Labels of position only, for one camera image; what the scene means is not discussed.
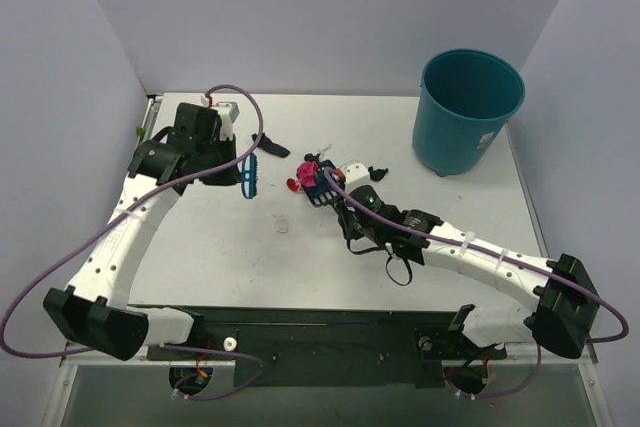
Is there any blue brush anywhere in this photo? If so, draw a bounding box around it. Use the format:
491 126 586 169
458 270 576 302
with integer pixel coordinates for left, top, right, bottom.
240 153 258 200

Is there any black slotted scoop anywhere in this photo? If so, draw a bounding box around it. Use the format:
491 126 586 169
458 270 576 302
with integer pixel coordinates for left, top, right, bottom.
303 160 345 208

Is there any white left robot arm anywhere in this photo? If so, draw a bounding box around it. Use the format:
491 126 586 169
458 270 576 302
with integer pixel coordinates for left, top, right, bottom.
43 102 240 360

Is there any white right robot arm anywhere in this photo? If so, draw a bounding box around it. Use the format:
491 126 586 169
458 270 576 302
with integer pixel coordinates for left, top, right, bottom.
335 185 598 359

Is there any black paper scrap centre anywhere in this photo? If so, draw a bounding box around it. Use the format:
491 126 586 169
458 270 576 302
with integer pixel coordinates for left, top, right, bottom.
368 166 389 182

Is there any long black paper scrap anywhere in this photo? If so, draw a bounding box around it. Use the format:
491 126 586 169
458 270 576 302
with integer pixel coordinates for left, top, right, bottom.
251 133 291 158

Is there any white paper scrap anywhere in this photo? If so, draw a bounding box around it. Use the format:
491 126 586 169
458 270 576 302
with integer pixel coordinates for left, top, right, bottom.
319 143 332 155

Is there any magenta paper scrap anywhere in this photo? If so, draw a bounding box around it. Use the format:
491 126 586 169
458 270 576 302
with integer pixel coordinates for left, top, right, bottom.
296 161 318 188

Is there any red paper scrap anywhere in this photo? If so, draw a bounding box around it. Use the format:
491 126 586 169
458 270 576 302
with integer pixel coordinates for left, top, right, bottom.
286 178 303 193

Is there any clear plastic scrap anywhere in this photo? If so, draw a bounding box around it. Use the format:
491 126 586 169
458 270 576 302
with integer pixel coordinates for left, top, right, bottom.
273 214 290 234

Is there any teal plastic bin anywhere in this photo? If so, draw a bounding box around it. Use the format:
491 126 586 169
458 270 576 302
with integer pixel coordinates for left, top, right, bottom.
412 49 525 177

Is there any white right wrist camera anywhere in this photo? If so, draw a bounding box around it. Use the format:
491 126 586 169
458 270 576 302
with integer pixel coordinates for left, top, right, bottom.
339 161 370 193

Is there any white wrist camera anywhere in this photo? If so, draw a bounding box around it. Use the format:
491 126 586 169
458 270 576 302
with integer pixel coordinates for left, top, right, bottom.
213 102 239 141
339 161 370 193

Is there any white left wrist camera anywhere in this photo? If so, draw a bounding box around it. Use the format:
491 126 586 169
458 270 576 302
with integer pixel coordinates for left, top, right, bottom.
213 102 239 141

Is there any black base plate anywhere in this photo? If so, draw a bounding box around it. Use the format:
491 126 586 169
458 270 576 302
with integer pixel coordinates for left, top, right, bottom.
148 307 507 388

